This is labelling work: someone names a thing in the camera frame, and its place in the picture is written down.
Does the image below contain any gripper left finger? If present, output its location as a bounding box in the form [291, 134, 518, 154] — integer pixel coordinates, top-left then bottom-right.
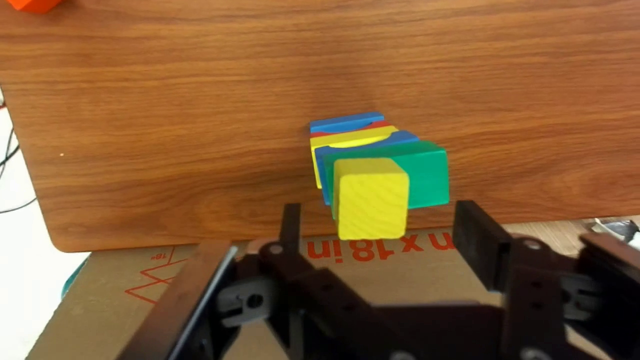
[117, 202, 382, 360]

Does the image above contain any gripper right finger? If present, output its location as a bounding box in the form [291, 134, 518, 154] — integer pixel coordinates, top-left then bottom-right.
[452, 200, 640, 360]

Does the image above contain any yellow cube block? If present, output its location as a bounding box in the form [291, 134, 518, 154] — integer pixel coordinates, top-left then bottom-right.
[333, 158, 411, 241]

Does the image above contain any yellow arch block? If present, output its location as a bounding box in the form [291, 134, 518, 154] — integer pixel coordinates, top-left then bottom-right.
[310, 126, 400, 190]

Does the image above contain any green rectangular block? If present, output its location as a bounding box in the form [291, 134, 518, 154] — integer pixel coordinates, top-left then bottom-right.
[322, 141, 450, 220]

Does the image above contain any blue arch block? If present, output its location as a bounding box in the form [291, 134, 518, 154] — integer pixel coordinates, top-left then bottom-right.
[309, 111, 386, 135]

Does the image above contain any blue rectangular block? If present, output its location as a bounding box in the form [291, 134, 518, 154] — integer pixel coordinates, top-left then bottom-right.
[314, 131, 421, 206]

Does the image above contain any red block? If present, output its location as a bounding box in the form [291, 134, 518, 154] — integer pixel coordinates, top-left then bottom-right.
[310, 120, 391, 139]

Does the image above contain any orange block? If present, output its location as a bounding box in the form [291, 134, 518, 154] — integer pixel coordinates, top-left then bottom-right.
[6, 0, 63, 14]

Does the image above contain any grey and black object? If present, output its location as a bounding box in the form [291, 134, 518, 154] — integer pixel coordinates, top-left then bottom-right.
[592, 217, 640, 252]

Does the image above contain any cardboard box with red print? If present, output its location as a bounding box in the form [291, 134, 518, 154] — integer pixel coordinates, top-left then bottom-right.
[25, 216, 640, 360]

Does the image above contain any teal object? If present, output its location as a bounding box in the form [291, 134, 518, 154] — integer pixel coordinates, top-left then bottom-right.
[61, 254, 92, 302]

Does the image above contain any black cable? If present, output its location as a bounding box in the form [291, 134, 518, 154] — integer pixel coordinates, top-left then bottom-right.
[0, 197, 39, 215]
[0, 100, 21, 182]

